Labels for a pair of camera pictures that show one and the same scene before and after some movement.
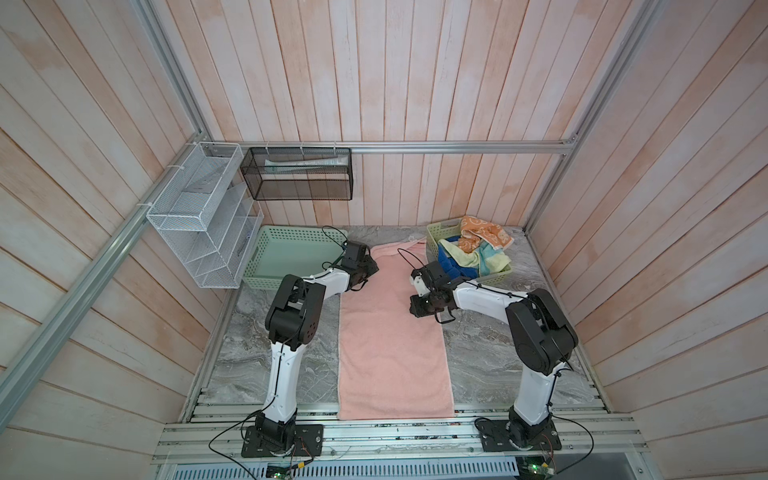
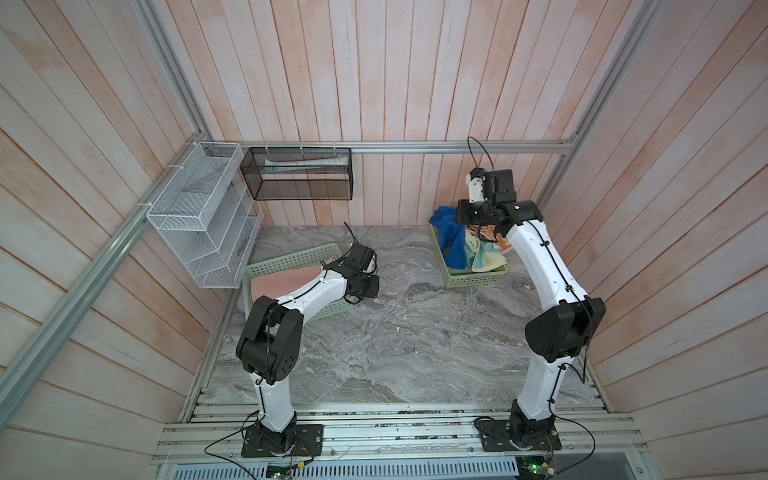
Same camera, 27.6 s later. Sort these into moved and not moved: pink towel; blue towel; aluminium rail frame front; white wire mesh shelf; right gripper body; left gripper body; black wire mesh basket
Moved: pink towel; right gripper body; blue towel
Not moved: white wire mesh shelf; left gripper body; aluminium rail frame front; black wire mesh basket
